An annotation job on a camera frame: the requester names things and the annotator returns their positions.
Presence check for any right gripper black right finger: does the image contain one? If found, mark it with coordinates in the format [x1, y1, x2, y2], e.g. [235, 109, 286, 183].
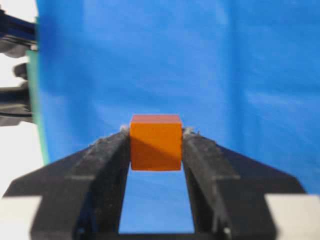
[182, 127, 305, 240]

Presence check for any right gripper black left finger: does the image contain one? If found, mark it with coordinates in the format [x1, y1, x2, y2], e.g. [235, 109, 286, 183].
[0, 130, 130, 240]

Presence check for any orange cube block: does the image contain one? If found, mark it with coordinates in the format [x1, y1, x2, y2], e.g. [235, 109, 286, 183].
[129, 114, 183, 172]

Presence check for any blue table cloth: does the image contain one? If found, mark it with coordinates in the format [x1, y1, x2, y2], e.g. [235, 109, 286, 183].
[34, 0, 320, 235]

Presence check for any green table edge mat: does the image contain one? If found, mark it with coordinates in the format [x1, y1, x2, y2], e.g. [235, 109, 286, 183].
[24, 14, 51, 167]

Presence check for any dark background equipment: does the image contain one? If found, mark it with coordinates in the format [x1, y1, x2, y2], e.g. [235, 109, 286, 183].
[0, 10, 37, 127]

